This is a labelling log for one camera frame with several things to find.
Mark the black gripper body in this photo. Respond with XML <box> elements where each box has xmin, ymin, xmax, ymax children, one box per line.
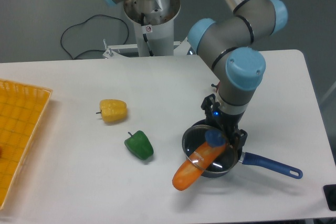
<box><xmin>201</xmin><ymin>94</ymin><xmax>245</xmax><ymax>135</ymax></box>

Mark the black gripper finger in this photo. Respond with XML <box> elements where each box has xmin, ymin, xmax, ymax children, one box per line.
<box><xmin>233</xmin><ymin>129</ymin><xmax>248</xmax><ymax>154</ymax></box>
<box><xmin>224</xmin><ymin>127</ymin><xmax>234</xmax><ymax>145</ymax></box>

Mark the glass pot lid blue knob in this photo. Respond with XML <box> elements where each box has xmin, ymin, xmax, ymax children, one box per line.
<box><xmin>181</xmin><ymin>124</ymin><xmax>238</xmax><ymax>173</ymax></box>

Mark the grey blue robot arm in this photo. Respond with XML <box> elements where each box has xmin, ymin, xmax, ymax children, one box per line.
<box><xmin>105</xmin><ymin>0</ymin><xmax>288</xmax><ymax>151</ymax></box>

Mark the red toy bell pepper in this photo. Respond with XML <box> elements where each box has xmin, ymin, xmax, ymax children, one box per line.
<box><xmin>211</xmin><ymin>82</ymin><xmax>220</xmax><ymax>93</ymax></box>

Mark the orange toy baguette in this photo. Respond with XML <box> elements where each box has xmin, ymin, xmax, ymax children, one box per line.
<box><xmin>172</xmin><ymin>142</ymin><xmax>227</xmax><ymax>191</ymax></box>

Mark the green toy bell pepper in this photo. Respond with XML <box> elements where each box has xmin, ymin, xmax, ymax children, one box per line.
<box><xmin>124</xmin><ymin>130</ymin><xmax>154</xmax><ymax>161</ymax></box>

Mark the black device at table edge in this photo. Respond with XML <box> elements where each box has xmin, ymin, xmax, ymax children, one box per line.
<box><xmin>323</xmin><ymin>184</ymin><xmax>336</xmax><ymax>211</ymax></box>

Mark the yellow toy bell pepper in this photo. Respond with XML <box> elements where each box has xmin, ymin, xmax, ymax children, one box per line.
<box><xmin>97</xmin><ymin>99</ymin><xmax>128</xmax><ymax>123</ymax></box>

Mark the yellow plastic basket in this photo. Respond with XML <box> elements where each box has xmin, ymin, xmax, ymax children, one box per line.
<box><xmin>1</xmin><ymin>79</ymin><xmax>53</xmax><ymax>209</ymax></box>

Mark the dark pot blue handle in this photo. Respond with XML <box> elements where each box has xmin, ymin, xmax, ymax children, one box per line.
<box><xmin>194</xmin><ymin>124</ymin><xmax>303</xmax><ymax>179</ymax></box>

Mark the black cable on floor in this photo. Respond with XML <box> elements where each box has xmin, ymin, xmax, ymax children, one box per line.
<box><xmin>60</xmin><ymin>14</ymin><xmax>130</xmax><ymax>60</ymax></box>

